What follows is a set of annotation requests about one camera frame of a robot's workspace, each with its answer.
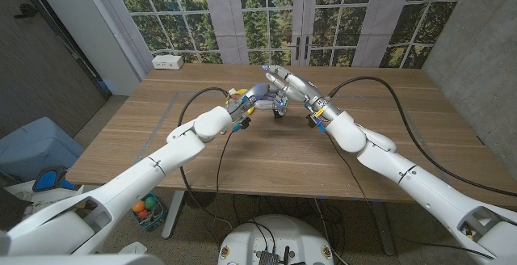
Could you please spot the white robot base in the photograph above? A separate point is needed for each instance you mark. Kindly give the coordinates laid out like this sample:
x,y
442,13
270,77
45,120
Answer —
x,y
246,236

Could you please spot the blue black padded object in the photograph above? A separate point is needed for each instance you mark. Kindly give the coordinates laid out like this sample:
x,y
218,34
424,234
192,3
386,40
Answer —
x,y
48,178

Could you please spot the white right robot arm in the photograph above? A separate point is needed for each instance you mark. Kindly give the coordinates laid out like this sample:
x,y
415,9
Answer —
x,y
404,172

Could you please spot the printed window forest backdrop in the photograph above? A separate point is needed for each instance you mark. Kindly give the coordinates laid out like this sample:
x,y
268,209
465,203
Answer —
x,y
258,14

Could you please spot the teal toy basket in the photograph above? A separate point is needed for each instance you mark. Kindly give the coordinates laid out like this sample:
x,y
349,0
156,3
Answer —
x,y
157,218

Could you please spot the black round floor fan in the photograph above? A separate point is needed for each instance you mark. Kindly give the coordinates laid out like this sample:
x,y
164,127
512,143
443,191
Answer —
x,y
200,198

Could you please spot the black hair claw clip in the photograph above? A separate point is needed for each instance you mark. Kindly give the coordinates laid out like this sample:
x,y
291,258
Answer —
x,y
278,114

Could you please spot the grey table leg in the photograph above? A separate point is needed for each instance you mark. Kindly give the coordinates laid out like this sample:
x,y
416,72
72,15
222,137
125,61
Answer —
x,y
383,228

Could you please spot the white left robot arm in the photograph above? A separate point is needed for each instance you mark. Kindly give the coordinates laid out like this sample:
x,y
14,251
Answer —
x,y
169,156

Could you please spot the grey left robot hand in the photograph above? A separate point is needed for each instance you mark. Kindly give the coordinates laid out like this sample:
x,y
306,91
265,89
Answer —
x,y
258,91

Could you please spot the white power box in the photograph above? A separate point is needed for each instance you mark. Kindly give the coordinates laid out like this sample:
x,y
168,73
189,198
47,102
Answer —
x,y
167,61

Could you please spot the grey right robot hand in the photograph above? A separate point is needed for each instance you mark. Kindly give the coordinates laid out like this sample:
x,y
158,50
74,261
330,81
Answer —
x,y
305,87

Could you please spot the blue-grey storage bin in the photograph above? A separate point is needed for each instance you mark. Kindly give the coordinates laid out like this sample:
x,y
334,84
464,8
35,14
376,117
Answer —
x,y
36,144

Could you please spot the green toy ball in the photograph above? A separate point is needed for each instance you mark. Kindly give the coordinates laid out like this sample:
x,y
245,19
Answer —
x,y
150,202

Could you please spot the white table leg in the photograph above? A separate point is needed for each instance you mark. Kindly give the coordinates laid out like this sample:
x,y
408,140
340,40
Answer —
x,y
173,216

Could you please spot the orange toy ball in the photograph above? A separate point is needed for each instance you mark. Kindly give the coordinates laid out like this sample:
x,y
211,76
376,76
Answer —
x,y
138,206

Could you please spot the white robot chest shell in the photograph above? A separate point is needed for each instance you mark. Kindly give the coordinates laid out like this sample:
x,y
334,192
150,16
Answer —
x,y
81,260

